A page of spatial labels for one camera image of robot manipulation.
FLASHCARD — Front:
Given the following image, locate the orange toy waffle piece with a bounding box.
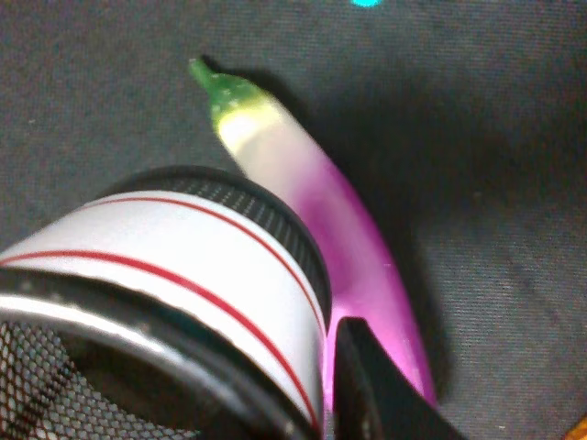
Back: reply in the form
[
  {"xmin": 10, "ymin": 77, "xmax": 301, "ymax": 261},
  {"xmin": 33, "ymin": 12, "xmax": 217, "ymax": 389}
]
[{"xmin": 564, "ymin": 416, "xmax": 587, "ymax": 440}]

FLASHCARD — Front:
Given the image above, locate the purple toy eggplant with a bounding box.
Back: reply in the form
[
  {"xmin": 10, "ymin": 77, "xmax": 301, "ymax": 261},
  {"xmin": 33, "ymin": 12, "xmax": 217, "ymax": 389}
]
[{"xmin": 189, "ymin": 60, "xmax": 436, "ymax": 422}]

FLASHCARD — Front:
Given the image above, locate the teal toy saucepan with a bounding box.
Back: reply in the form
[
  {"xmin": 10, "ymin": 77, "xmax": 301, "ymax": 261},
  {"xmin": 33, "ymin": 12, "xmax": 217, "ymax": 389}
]
[{"xmin": 350, "ymin": 0, "xmax": 382, "ymax": 8}]

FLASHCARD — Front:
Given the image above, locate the black table cloth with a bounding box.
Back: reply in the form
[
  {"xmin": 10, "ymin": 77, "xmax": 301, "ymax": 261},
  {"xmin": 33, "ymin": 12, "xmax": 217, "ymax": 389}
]
[{"xmin": 1, "ymin": 1, "xmax": 586, "ymax": 439}]

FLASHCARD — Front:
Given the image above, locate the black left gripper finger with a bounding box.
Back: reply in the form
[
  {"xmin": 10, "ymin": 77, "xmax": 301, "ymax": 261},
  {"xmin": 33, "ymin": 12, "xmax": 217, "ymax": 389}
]
[{"xmin": 333, "ymin": 318, "xmax": 464, "ymax": 440}]

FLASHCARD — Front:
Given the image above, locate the black mesh pen holder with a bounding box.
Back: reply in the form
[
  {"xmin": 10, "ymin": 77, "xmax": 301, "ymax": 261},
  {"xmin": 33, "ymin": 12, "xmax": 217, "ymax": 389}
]
[{"xmin": 1, "ymin": 167, "xmax": 331, "ymax": 439}]

